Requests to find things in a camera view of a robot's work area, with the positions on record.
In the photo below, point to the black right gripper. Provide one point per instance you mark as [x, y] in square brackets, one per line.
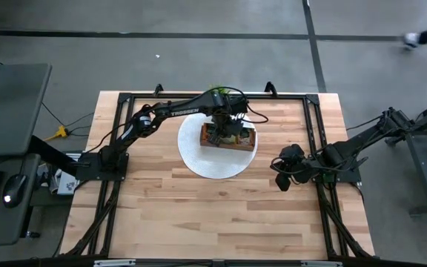
[298, 167]

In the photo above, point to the silver bracket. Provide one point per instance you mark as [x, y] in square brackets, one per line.
[114, 263]
[321, 264]

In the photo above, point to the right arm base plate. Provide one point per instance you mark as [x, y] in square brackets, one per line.
[348, 177]

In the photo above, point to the grey desk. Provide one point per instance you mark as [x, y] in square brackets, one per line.
[9, 111]

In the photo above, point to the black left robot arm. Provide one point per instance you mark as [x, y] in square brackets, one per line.
[169, 111]

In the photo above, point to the white paper box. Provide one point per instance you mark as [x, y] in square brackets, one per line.
[65, 183]

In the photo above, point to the wooden tea box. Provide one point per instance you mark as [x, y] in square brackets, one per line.
[228, 145]

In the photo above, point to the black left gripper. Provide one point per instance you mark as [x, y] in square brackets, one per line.
[226, 124]

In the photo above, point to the grey metal cart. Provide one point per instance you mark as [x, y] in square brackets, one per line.
[424, 155]

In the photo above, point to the black computer mouse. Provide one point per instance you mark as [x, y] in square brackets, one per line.
[13, 189]

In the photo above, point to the yellow plug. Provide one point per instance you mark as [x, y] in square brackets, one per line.
[61, 132]

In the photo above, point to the green plant white pot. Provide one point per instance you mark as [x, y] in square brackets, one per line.
[219, 88]

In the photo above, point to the white round plate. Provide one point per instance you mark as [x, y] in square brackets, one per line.
[198, 159]

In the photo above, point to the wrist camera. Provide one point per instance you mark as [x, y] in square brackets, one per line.
[237, 105]
[292, 150]

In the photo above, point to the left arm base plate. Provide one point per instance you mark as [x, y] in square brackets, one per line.
[91, 172]

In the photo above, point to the person's white shoe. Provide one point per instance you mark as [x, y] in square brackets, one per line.
[410, 39]

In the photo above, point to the red tea packet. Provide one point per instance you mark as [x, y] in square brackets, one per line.
[207, 130]

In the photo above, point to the black frame clamp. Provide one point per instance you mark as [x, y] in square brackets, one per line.
[271, 88]
[158, 89]

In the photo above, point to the yellow green tea packet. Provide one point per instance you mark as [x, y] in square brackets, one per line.
[230, 140]

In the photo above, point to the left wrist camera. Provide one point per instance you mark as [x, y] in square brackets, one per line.
[237, 105]

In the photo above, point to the pale silver tea packet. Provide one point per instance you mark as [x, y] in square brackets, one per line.
[247, 138]

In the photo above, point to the black table frame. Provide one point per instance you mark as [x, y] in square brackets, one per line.
[143, 96]

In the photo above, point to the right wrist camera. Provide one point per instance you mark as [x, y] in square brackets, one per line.
[292, 150]

